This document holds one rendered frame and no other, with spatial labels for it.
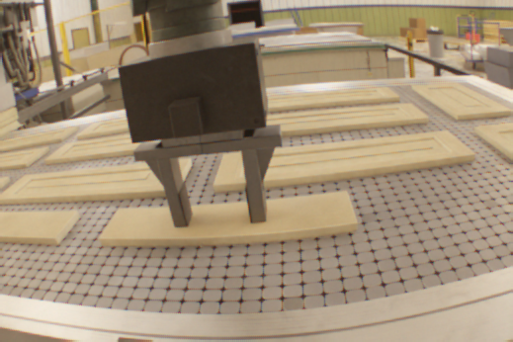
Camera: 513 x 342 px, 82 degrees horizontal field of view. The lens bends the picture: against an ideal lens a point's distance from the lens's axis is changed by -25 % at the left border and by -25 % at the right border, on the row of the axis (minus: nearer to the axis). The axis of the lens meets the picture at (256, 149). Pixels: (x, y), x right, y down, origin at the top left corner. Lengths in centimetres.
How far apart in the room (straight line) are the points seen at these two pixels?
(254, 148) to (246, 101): 9
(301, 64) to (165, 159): 369
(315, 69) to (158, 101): 377
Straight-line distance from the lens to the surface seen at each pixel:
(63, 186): 112
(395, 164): 88
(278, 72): 429
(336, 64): 432
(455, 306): 53
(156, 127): 60
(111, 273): 68
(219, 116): 58
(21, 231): 93
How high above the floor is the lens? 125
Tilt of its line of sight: 20 degrees down
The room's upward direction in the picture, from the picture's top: 8 degrees counter-clockwise
